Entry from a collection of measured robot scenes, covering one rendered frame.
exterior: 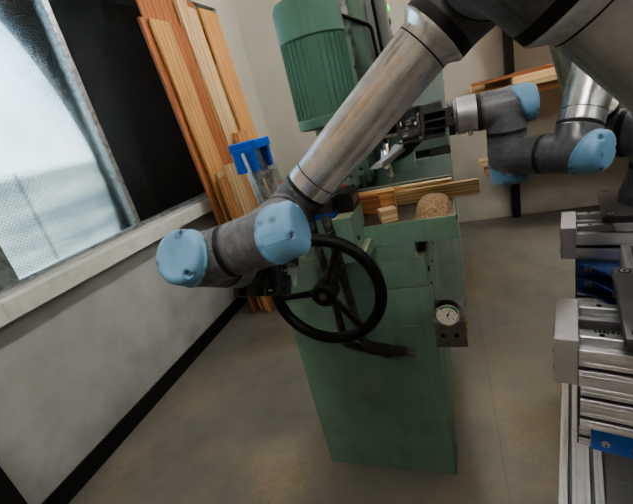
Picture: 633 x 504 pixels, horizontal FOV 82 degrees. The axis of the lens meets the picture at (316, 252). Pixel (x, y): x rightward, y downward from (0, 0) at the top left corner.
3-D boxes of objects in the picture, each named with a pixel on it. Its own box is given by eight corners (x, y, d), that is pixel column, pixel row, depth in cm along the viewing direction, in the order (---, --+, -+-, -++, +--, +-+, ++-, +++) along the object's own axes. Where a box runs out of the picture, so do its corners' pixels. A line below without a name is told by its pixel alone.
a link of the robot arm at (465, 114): (473, 96, 79) (476, 134, 81) (450, 101, 81) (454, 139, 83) (475, 91, 73) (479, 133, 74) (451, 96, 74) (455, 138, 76)
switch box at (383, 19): (373, 58, 119) (363, 2, 113) (377, 60, 127) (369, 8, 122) (392, 53, 116) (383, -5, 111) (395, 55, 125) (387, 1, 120)
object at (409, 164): (387, 176, 120) (380, 139, 116) (389, 171, 127) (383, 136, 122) (416, 170, 117) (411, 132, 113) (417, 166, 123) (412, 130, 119)
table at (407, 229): (232, 275, 104) (225, 255, 102) (274, 236, 130) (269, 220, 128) (461, 253, 82) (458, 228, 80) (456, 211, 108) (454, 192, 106)
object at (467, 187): (298, 220, 119) (295, 208, 117) (300, 218, 120) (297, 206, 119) (480, 193, 99) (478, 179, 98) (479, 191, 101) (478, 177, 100)
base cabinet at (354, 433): (329, 462, 137) (279, 297, 113) (359, 360, 188) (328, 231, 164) (457, 476, 121) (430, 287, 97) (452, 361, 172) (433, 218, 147)
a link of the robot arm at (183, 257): (207, 276, 44) (153, 294, 47) (255, 280, 54) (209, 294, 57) (197, 215, 46) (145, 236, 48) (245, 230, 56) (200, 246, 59)
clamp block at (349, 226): (303, 257, 94) (294, 224, 91) (318, 238, 106) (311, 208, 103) (359, 251, 89) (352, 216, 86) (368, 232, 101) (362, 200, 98)
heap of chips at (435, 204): (414, 219, 92) (412, 205, 91) (417, 203, 104) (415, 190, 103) (452, 214, 89) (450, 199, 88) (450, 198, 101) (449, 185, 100)
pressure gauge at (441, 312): (436, 332, 95) (433, 305, 92) (437, 324, 98) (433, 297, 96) (462, 332, 93) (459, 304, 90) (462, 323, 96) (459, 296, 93)
